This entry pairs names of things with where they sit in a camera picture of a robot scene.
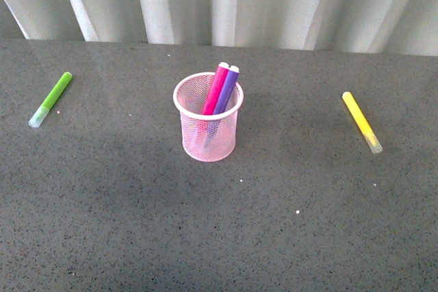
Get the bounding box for pink highlighter pen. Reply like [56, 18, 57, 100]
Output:
[196, 62, 229, 142]

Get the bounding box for purple highlighter pen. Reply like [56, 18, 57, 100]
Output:
[201, 64, 240, 149]

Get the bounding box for pink mesh pen cup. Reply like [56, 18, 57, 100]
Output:
[173, 72, 244, 162]

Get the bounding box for yellow highlighter pen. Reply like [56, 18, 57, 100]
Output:
[342, 92, 383, 154]

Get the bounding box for green highlighter pen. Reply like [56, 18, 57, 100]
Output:
[29, 72, 73, 128]

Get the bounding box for white pleated curtain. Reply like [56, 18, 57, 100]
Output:
[1, 0, 437, 56]

